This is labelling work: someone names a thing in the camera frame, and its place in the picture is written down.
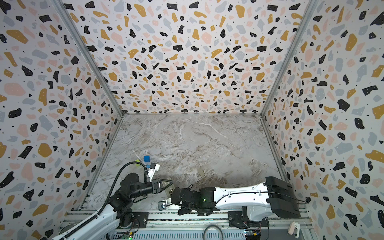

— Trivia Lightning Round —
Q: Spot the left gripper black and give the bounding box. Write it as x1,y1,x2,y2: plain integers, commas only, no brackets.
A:
128,178,172,200

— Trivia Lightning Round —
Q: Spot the white remote control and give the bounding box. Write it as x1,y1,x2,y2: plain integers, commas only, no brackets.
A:
165,184,175,198

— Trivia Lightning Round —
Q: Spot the remote battery cover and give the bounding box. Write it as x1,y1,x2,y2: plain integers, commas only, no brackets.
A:
198,168,206,178

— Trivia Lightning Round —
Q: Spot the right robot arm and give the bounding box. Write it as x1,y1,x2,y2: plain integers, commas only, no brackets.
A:
169,177,301,228

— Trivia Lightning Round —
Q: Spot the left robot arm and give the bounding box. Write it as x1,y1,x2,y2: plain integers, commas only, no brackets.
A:
53,173,173,240

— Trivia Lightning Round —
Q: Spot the blue cube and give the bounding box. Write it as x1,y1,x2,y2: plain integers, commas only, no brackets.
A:
144,156,151,163

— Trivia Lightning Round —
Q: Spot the perforated metal cover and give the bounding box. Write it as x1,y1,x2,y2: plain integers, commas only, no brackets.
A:
109,230,246,240

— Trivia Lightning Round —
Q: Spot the white pink handheld device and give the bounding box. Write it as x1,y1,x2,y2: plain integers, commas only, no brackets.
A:
288,221,301,239

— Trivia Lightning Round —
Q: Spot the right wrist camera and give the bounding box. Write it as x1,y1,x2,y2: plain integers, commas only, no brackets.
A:
158,200,172,211

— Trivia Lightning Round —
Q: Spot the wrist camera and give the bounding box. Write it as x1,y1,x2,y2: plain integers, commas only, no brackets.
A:
158,200,172,211
147,163,160,182

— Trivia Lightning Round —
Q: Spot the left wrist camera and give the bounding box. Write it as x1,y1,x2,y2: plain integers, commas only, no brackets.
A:
147,163,160,182

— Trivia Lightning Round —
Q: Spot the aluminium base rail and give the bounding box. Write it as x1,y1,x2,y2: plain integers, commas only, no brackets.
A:
59,209,310,233

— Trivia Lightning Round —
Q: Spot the grey cable loop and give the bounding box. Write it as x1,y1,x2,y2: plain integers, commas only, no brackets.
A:
202,224,225,240

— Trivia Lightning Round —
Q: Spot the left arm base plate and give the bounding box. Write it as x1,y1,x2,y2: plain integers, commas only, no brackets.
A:
119,212,149,230

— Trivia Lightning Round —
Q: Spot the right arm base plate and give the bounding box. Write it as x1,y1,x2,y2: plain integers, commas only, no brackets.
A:
228,211,270,230

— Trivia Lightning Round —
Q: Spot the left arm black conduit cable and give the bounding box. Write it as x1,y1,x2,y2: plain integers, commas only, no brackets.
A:
64,161,149,235

